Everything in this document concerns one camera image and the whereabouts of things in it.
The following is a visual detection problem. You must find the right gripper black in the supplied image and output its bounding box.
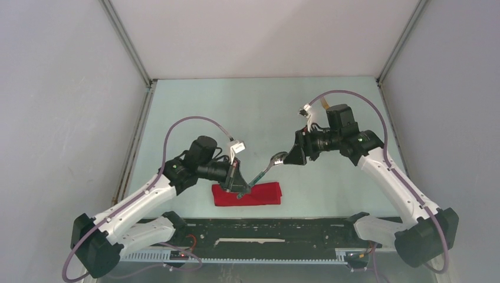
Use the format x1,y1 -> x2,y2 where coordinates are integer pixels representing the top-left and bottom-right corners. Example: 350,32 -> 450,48
283,124 -> 341,165

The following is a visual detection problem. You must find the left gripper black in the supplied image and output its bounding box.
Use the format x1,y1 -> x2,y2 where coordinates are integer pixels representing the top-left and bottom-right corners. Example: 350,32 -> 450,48
198,156 -> 250,194

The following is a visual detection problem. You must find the silver spoon blue handle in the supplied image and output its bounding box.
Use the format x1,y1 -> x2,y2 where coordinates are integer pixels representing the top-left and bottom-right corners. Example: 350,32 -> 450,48
249,152 -> 288,193

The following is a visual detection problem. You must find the red cloth napkin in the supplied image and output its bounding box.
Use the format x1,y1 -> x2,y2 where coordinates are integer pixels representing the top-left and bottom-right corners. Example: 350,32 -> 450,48
211,182 -> 282,207

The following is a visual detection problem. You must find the gold fork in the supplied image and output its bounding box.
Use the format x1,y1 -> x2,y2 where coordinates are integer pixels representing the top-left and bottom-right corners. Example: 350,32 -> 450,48
320,97 -> 330,110

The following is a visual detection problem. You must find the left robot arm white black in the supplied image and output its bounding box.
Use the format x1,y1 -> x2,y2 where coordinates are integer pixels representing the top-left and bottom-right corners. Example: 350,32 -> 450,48
70,136 -> 251,278

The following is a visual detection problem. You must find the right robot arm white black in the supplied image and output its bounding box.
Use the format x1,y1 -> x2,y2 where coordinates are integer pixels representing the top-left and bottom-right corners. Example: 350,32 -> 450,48
284,104 -> 459,268

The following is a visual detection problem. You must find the left corner aluminium profile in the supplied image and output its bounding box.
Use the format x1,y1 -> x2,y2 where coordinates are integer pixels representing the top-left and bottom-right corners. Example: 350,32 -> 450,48
100,0 -> 154,200

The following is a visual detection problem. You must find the corner aluminium profile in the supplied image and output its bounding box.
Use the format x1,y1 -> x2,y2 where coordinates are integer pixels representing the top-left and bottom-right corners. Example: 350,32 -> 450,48
376,0 -> 432,173
100,0 -> 154,200

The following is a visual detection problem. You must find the right corner aluminium profile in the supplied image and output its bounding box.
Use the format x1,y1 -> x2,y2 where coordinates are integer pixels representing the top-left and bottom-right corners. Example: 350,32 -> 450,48
376,0 -> 432,173

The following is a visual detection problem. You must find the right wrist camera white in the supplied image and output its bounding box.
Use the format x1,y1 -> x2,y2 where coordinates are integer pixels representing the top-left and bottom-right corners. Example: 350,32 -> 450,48
298,104 -> 315,132

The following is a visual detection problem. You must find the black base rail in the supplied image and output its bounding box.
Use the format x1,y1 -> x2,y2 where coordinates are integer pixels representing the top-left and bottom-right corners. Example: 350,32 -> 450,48
136,212 -> 383,262

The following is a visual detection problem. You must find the aluminium frame rail front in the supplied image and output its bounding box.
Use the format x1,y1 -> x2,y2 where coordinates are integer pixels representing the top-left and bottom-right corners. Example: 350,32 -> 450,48
80,242 -> 450,283

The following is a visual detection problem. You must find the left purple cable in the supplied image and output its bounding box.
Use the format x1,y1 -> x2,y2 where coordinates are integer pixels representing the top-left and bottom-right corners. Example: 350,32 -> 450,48
62,116 -> 235,283

